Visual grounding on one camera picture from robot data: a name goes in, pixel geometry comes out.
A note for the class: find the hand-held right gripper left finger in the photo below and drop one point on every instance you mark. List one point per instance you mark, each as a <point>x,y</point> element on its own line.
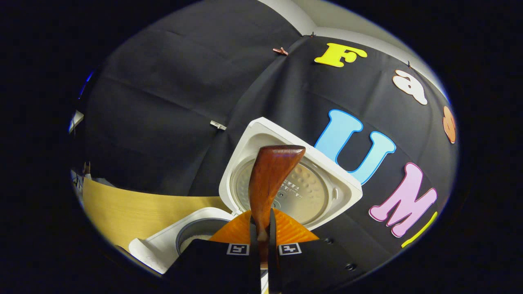
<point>254,261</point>

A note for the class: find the white rice cooker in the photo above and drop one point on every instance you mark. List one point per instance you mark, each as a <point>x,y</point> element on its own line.
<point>261,134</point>

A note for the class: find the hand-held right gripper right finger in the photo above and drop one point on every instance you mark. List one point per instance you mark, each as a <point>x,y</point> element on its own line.
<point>274,265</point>

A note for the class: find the brown wooden spoon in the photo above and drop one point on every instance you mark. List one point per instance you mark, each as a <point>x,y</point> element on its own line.
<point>269,175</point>

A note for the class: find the pink cloth clip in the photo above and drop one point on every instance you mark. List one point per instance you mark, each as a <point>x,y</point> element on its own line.
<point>280,51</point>

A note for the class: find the silver cloth clip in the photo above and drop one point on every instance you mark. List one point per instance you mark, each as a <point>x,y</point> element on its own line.
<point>217,125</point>

